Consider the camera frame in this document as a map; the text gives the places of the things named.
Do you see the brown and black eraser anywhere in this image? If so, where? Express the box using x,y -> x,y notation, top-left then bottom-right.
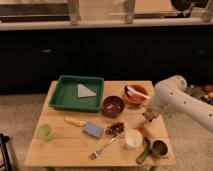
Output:
143,111 -> 156,122

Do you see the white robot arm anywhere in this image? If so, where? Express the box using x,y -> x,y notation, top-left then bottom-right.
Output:
145,75 -> 213,133

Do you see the metal cup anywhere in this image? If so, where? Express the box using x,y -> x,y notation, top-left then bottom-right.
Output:
151,140 -> 168,158

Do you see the white cup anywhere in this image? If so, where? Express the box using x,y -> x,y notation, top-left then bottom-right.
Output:
124,129 -> 143,149

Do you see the small green cup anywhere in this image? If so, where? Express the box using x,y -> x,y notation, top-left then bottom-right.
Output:
36,124 -> 53,141

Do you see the orange bowl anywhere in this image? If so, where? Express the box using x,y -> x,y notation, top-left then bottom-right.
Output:
123,84 -> 148,105

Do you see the red tomato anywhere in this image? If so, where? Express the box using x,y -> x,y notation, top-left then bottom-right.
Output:
135,127 -> 146,136

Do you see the dark red bowl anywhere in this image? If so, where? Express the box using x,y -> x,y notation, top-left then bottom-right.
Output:
101,96 -> 125,118

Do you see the brown nut cluster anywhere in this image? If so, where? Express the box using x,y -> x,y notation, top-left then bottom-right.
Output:
105,122 -> 125,135

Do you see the green cucumber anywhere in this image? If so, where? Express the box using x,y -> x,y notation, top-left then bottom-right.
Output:
136,138 -> 151,164

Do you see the blue sponge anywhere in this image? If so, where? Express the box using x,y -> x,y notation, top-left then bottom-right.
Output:
83,122 -> 104,139

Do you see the grey triangular cloth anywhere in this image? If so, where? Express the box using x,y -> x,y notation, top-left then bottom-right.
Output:
77,84 -> 96,98

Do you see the wooden table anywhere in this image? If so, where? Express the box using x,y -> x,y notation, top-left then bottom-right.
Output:
25,81 -> 176,168

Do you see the silver fork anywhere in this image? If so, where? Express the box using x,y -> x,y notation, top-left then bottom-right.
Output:
89,135 -> 121,160

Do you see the green plastic tray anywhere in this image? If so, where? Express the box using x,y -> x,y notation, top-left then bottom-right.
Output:
49,75 -> 104,112

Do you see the black stand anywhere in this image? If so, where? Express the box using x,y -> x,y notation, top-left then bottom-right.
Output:
0,133 -> 13,171

